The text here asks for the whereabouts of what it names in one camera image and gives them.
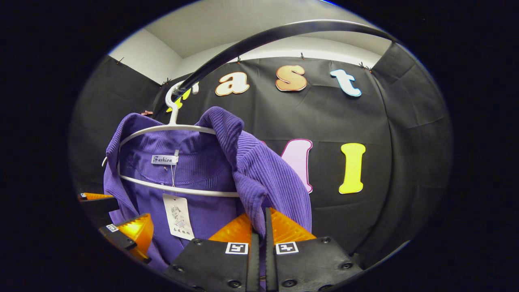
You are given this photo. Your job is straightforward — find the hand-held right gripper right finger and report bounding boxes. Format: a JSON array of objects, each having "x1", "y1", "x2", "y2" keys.
[{"x1": 265, "y1": 207, "x2": 363, "y2": 292}]

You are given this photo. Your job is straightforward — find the purple corduroy shirt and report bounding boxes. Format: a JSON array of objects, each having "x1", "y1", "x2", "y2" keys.
[{"x1": 103, "y1": 106, "x2": 313, "y2": 290}]

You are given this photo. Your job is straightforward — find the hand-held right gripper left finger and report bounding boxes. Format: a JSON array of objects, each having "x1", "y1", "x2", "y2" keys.
[{"x1": 163, "y1": 213, "x2": 261, "y2": 292}]

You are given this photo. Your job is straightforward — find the black clothes rack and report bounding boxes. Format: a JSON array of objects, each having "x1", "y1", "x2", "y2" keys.
[{"x1": 174, "y1": 19, "x2": 400, "y2": 96}]

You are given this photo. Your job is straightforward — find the white plastic hanger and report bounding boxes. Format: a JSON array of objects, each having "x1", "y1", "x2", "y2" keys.
[{"x1": 101, "y1": 80, "x2": 240, "y2": 198}]

